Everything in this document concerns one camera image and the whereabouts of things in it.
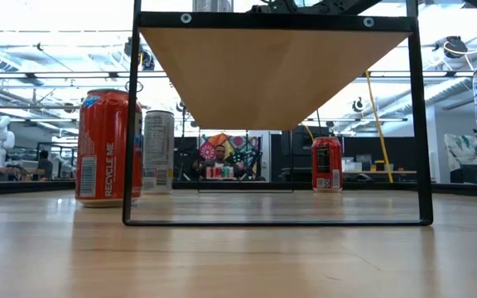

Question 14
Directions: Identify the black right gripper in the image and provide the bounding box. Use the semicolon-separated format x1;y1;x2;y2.
248;0;343;13

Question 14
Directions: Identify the red soda can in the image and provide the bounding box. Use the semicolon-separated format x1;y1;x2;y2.
311;136;344;194
75;88;144;209

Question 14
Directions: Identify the light wooden tray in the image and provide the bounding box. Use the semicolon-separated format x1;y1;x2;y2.
121;0;435;228

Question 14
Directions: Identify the black cabinet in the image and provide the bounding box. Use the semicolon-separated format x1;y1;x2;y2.
279;125;345;183

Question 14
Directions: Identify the colourful mural panel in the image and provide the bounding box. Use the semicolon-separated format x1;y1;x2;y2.
199;132;260;166

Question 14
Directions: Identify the person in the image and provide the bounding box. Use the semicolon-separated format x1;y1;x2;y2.
192;144;246;180
35;149;55;180

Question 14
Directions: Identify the white can black lid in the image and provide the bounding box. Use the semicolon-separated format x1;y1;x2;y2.
142;109;176;195

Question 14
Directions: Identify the yellow cable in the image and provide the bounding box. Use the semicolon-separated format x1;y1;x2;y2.
364;70;395;185

